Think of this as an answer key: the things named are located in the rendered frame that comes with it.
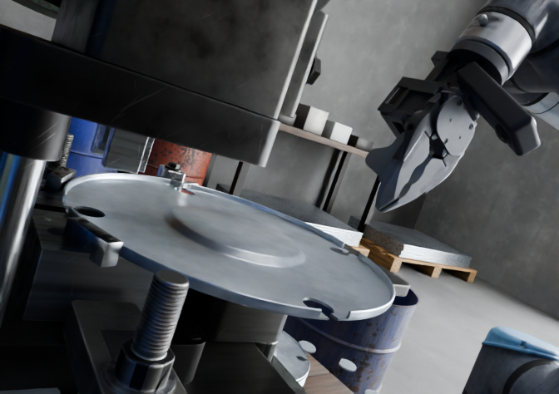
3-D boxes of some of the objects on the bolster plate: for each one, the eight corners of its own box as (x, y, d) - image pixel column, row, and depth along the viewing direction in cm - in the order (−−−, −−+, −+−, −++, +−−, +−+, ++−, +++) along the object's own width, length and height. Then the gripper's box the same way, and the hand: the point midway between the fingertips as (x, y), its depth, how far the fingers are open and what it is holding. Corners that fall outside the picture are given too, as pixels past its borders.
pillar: (-1, 316, 27) (65, 78, 25) (2, 337, 26) (71, 83, 24) (-47, 314, 26) (19, 64, 24) (-47, 337, 24) (22, 69, 22)
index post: (158, 234, 60) (180, 162, 59) (165, 244, 57) (190, 169, 56) (136, 232, 58) (159, 157, 57) (143, 241, 56) (167, 164, 55)
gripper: (456, 84, 62) (358, 211, 59) (430, 32, 57) (320, 169, 54) (517, 94, 56) (410, 238, 53) (495, 36, 50) (373, 193, 47)
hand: (390, 203), depth 51 cm, fingers closed
